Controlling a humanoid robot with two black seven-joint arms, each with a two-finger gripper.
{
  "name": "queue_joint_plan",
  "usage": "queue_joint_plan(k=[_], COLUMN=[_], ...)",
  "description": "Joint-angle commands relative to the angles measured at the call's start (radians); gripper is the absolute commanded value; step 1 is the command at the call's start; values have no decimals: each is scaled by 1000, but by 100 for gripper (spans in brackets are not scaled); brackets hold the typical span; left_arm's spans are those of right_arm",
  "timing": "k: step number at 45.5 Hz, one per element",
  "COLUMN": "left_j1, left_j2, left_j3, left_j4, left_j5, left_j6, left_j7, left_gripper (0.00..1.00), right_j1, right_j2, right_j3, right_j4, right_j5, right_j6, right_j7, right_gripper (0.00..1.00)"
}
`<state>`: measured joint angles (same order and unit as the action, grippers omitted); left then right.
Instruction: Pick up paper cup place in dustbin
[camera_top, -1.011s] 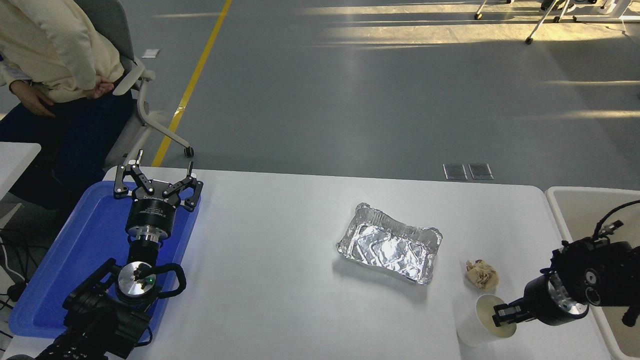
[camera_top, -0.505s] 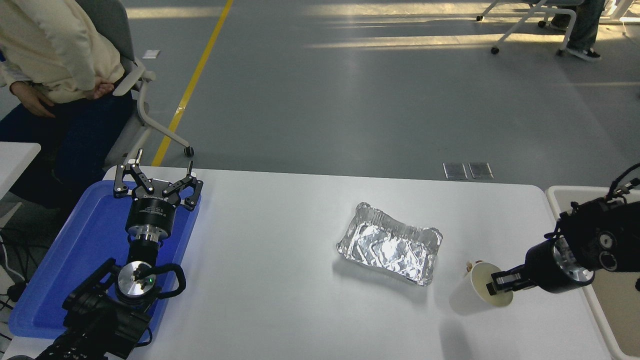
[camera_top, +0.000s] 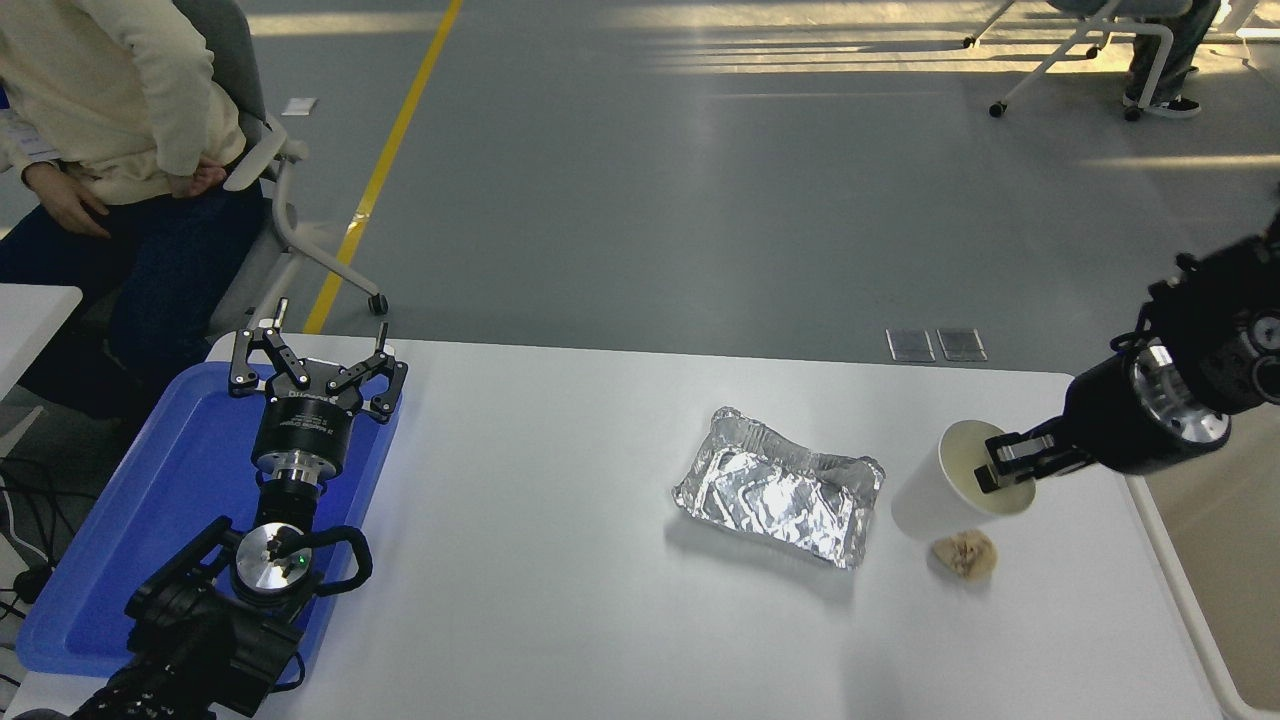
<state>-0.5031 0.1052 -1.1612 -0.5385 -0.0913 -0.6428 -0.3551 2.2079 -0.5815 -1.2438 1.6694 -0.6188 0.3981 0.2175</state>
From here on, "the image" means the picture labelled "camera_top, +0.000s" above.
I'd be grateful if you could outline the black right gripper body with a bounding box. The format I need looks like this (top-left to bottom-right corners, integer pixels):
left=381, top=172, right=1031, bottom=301
left=1063, top=355, right=1229, bottom=476

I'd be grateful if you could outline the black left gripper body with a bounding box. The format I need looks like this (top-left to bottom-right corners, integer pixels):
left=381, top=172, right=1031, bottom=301
left=250, top=360, right=360, bottom=464

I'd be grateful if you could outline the white paper cup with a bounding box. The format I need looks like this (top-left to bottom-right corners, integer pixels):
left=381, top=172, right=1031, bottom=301
left=890, top=420, right=1038, bottom=543

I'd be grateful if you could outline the person's left hand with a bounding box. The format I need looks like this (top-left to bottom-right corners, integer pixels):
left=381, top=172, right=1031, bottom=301
left=170, top=160, right=229, bottom=199

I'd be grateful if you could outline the person's right hand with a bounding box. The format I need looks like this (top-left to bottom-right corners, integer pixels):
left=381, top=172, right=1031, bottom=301
left=22, top=162, right=111, bottom=239

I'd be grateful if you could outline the crumpled tan paper ball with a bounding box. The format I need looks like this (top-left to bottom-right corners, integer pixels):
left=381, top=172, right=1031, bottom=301
left=930, top=528, right=999, bottom=583

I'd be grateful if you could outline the grey white office chair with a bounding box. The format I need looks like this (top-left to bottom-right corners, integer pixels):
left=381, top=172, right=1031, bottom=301
left=170, top=0, right=391, bottom=336

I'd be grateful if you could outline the blue plastic tray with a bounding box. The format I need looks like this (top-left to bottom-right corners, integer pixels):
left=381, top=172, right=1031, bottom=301
left=15, top=360, right=401, bottom=681

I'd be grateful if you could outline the large pale bin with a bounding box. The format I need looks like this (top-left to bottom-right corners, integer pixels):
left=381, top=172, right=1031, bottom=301
left=1125, top=405, right=1280, bottom=720

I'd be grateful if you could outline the crumpled foil tray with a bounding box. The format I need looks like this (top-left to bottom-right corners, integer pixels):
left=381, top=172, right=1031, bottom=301
left=672, top=404, right=887, bottom=572

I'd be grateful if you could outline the white side table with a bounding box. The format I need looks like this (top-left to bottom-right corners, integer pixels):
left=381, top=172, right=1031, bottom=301
left=0, top=283, right=83, bottom=401

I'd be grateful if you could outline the person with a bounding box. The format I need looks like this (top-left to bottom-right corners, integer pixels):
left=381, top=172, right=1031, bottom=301
left=1120, top=0, right=1226, bottom=119
left=0, top=0, right=269, bottom=421

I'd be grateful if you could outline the black power plug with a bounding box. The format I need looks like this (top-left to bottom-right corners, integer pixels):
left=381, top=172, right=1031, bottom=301
left=12, top=562, right=56, bottom=604

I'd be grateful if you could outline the black floor cable tangle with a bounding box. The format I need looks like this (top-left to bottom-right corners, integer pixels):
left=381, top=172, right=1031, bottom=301
left=0, top=455, right=71, bottom=561

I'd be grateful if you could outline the white frame wheeled chair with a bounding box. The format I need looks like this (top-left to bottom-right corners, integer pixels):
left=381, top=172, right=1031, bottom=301
left=962, top=0, right=1201, bottom=123

